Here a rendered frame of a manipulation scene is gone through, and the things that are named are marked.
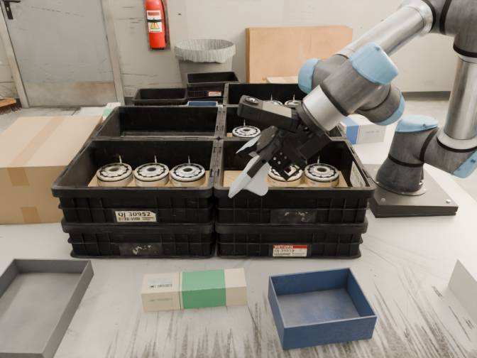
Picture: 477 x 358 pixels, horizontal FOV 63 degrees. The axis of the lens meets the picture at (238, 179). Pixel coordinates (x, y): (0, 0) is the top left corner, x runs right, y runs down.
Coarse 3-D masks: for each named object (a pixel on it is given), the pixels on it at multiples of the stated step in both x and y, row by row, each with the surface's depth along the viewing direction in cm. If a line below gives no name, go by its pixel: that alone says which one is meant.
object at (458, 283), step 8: (456, 264) 94; (464, 264) 92; (472, 264) 92; (456, 272) 94; (464, 272) 91; (472, 272) 90; (456, 280) 94; (464, 280) 91; (472, 280) 89; (456, 288) 94; (464, 288) 91; (472, 288) 89; (456, 296) 95; (464, 296) 92; (472, 296) 89; (464, 304) 92; (472, 304) 89; (472, 312) 89
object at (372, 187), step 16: (368, 176) 100; (224, 192) 95; (240, 192) 95; (272, 192) 95; (288, 192) 95; (304, 192) 95; (320, 192) 95; (336, 192) 95; (352, 192) 95; (368, 192) 95
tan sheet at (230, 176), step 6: (228, 174) 121; (234, 174) 121; (228, 180) 118; (342, 180) 118; (228, 186) 115; (270, 186) 115; (300, 186) 115; (306, 186) 115; (336, 186) 115; (342, 186) 115
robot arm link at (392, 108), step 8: (392, 88) 69; (392, 96) 69; (400, 96) 72; (384, 104) 69; (392, 104) 70; (400, 104) 73; (360, 112) 74; (368, 112) 71; (376, 112) 71; (384, 112) 71; (392, 112) 72; (400, 112) 74; (368, 120) 77; (376, 120) 74; (384, 120) 74; (392, 120) 75
